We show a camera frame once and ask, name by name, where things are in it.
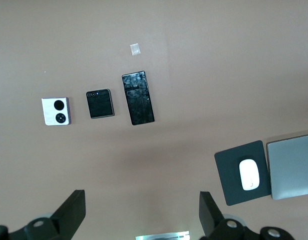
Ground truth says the white lavender flip phone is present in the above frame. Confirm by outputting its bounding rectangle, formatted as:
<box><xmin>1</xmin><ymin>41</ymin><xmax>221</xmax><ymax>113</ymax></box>
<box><xmin>41</xmin><ymin>96</ymin><xmax>72</xmax><ymax>127</ymax></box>

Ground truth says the small clear tape piece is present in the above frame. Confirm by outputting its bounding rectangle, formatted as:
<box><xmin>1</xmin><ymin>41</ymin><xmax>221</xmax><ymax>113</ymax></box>
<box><xmin>129</xmin><ymin>43</ymin><xmax>141</xmax><ymax>57</ymax></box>

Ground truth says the grey closed laptop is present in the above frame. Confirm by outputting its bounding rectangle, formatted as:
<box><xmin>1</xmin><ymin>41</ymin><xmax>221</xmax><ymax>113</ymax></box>
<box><xmin>265</xmin><ymin>133</ymin><xmax>308</xmax><ymax>201</ymax></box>

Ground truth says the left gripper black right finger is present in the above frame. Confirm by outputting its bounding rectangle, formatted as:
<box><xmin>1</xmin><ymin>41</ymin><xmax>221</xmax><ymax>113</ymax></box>
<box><xmin>199</xmin><ymin>191</ymin><xmax>293</xmax><ymax>240</ymax></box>

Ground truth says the black flip phone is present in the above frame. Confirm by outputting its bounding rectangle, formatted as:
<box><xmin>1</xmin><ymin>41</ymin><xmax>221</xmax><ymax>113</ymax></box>
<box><xmin>85</xmin><ymin>87</ymin><xmax>116</xmax><ymax>120</ymax></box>

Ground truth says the black slab smartphone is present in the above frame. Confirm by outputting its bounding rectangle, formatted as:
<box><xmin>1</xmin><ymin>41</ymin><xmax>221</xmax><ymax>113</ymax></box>
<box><xmin>121</xmin><ymin>70</ymin><xmax>155</xmax><ymax>126</ymax></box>

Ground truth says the black mouse pad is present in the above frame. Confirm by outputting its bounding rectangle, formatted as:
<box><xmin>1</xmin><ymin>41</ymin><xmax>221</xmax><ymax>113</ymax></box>
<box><xmin>213</xmin><ymin>139</ymin><xmax>272</xmax><ymax>207</ymax></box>

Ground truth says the white computer mouse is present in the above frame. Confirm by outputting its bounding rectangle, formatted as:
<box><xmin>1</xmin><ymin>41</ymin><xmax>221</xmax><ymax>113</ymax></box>
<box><xmin>238</xmin><ymin>158</ymin><xmax>260</xmax><ymax>192</ymax></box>

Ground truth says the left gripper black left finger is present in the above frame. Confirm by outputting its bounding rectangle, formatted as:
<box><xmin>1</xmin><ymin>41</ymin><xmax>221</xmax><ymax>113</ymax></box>
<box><xmin>0</xmin><ymin>189</ymin><xmax>86</xmax><ymax>240</ymax></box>

